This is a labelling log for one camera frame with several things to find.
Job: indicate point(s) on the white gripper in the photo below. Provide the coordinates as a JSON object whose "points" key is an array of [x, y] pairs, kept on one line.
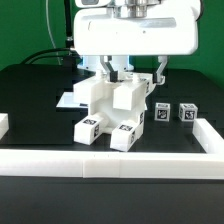
{"points": [[168, 29]]}

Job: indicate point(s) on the white chair back frame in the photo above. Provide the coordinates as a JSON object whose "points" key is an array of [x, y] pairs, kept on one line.
{"points": [[96, 87]]}

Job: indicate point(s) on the white chair seat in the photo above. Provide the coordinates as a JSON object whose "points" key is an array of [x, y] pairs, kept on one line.
{"points": [[113, 113]]}

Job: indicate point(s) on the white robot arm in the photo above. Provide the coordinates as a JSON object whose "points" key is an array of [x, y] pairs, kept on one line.
{"points": [[128, 9]]}

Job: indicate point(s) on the white sheet with tags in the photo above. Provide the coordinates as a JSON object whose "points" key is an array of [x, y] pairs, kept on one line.
{"points": [[66, 101]]}

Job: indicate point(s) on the white U-shaped obstacle fence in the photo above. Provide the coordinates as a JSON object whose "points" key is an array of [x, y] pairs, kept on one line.
{"points": [[206, 165]]}

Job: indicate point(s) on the white block at left edge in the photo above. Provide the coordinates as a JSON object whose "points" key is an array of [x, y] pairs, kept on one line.
{"points": [[4, 124]]}

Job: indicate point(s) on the black cable thick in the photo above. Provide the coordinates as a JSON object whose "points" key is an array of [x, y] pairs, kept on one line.
{"points": [[50, 53]]}

